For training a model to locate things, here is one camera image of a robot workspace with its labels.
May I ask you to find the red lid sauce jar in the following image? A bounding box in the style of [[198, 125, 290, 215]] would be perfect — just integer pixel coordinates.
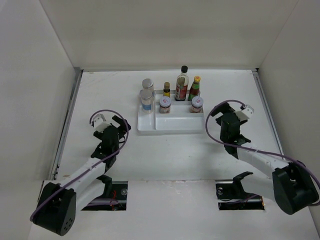
[[159, 96, 172, 114], [190, 96, 204, 113]]

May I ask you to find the green yellow cap sauce bottle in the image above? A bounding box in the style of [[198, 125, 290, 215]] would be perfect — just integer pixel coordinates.
[[188, 76, 201, 101]]

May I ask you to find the blue label shaker jar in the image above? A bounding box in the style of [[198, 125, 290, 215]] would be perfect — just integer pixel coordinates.
[[142, 78, 154, 92], [139, 89, 154, 114]]

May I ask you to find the tall black cap oil bottle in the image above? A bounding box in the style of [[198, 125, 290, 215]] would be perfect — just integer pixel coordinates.
[[174, 65, 189, 101]]

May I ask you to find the small yellow label bottle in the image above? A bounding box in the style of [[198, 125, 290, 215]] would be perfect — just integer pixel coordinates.
[[163, 82, 171, 98]]

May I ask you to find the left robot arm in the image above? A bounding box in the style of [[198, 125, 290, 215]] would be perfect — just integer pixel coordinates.
[[30, 110, 131, 236]]

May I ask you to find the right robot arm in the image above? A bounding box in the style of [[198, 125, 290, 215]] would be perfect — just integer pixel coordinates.
[[208, 100, 320, 215]]

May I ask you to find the white divided organizer tray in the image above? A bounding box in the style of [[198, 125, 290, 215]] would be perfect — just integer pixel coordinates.
[[137, 89, 205, 136]]

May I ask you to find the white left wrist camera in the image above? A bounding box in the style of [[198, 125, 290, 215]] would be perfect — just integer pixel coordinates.
[[90, 113, 111, 133]]

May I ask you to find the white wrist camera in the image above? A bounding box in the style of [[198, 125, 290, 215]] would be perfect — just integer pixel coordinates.
[[90, 113, 111, 133], [235, 104, 255, 121]]

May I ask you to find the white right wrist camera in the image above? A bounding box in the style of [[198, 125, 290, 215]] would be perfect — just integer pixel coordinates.
[[235, 104, 255, 121]]

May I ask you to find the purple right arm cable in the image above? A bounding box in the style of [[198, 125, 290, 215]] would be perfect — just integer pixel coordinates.
[[204, 99, 320, 206]]

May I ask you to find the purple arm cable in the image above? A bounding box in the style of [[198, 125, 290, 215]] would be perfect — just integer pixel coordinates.
[[204, 99, 320, 206], [29, 109, 130, 222]]

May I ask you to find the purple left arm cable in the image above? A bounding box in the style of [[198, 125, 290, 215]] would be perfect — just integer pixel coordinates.
[[29, 109, 130, 222]]

